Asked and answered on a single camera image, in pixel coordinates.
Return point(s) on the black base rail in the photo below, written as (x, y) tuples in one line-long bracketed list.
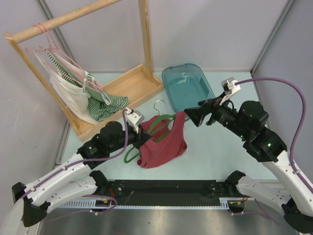
[(170, 193)]

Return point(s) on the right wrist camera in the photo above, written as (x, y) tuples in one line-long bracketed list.
[(230, 87)]

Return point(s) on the white tank top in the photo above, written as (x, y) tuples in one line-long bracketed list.
[(74, 97)]

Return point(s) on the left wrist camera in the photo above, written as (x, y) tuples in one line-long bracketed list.
[(132, 118)]

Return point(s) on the wooden clothes rack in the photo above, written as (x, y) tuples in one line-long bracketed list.
[(139, 83)]

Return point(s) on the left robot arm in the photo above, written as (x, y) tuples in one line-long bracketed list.
[(78, 175)]

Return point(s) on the teal plastic bin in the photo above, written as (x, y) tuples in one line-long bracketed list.
[(185, 86)]

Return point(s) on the green striped tank top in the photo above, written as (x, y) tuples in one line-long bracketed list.
[(101, 104)]

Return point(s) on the red tank top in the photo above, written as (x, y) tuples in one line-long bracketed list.
[(167, 140)]

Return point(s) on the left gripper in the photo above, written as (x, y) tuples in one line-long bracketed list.
[(140, 138)]

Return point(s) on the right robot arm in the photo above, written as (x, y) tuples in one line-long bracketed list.
[(295, 203)]

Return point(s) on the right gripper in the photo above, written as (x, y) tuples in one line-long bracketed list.
[(196, 114)]

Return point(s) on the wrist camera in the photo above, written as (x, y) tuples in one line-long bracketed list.
[(230, 87), (132, 118)]

